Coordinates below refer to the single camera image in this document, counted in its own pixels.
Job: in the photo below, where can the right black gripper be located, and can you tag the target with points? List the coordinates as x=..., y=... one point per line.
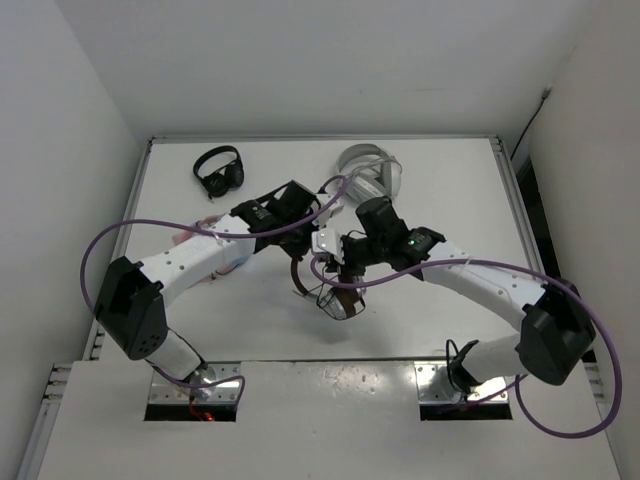
x=347, y=268

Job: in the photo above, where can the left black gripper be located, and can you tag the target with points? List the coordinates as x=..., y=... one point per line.
x=297, y=251

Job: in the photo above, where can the brown silver headphones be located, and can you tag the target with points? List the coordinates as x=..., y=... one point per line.
x=337, y=303

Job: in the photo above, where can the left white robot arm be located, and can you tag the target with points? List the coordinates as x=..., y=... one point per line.
x=134, y=295

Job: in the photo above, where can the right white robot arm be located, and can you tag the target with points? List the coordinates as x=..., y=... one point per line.
x=552, y=332

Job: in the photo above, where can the white grey headphones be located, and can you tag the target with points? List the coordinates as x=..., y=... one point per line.
x=373, y=172

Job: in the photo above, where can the black headphones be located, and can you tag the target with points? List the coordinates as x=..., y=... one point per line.
x=228, y=177

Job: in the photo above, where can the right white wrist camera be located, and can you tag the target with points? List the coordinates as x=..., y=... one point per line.
x=327, y=243

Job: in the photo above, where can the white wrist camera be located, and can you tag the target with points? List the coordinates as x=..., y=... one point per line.
x=327, y=243
x=330, y=209

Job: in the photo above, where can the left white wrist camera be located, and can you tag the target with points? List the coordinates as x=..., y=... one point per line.
x=330, y=209

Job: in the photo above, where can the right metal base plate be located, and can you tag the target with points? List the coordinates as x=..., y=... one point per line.
x=434, y=388

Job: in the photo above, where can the metal base plate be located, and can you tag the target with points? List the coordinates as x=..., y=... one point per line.
x=217, y=384
x=434, y=388

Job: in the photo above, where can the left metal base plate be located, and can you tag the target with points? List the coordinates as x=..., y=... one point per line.
x=217, y=384

